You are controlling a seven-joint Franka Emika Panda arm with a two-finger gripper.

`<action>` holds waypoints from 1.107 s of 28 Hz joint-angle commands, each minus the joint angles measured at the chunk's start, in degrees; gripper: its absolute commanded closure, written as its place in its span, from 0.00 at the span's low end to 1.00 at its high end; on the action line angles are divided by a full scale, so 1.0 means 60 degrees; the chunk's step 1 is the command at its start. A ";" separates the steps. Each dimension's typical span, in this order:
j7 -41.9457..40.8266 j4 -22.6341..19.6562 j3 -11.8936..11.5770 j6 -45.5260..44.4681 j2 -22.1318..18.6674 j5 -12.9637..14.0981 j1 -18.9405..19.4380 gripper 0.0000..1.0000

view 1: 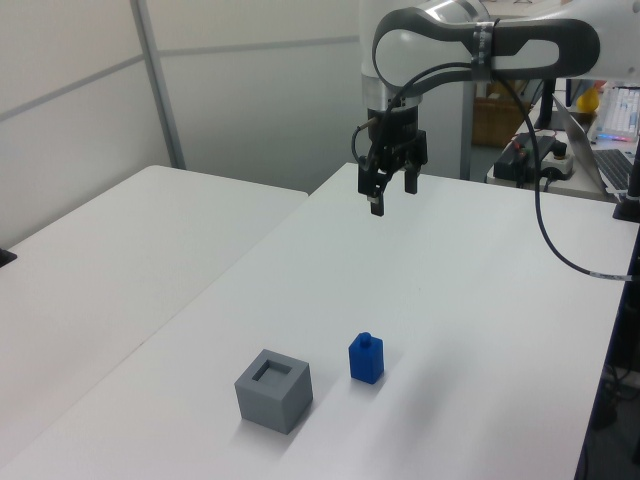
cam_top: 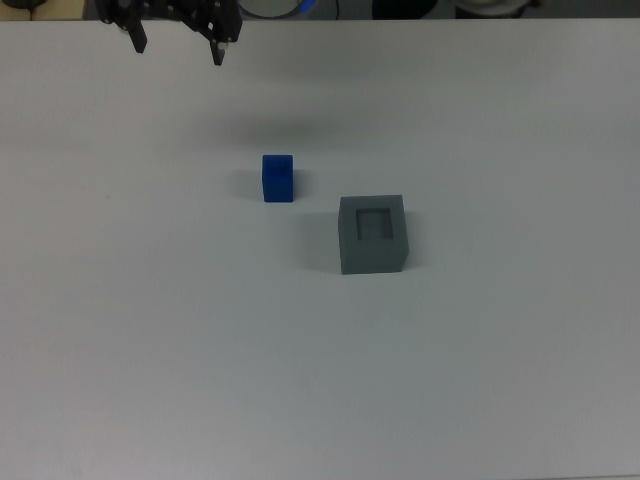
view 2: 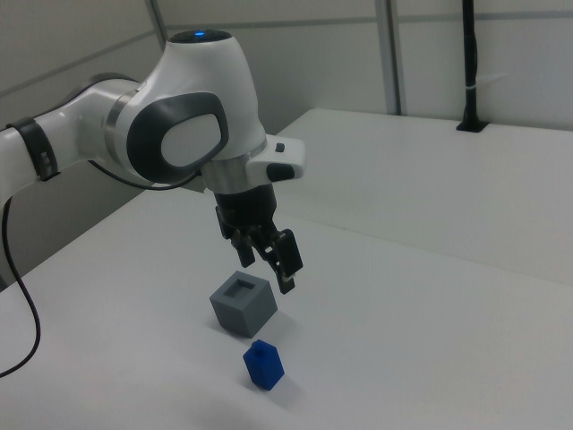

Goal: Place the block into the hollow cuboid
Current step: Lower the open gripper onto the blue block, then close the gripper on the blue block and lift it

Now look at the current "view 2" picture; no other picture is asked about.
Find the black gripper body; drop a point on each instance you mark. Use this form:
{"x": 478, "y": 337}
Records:
{"x": 246, "y": 208}

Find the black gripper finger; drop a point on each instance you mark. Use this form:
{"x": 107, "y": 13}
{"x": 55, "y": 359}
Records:
{"x": 286, "y": 255}
{"x": 244, "y": 251}

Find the blue block with peg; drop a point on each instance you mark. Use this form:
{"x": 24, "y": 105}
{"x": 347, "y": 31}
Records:
{"x": 264, "y": 369}

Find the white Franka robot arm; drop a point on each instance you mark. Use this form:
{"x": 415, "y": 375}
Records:
{"x": 192, "y": 80}

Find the grey hollow cuboid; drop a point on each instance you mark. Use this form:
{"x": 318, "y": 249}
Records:
{"x": 250, "y": 313}

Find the black pole with base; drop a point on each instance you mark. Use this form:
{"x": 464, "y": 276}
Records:
{"x": 470, "y": 67}

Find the grey partition post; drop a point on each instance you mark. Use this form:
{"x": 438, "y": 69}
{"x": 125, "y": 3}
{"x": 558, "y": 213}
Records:
{"x": 390, "y": 54}
{"x": 160, "y": 22}

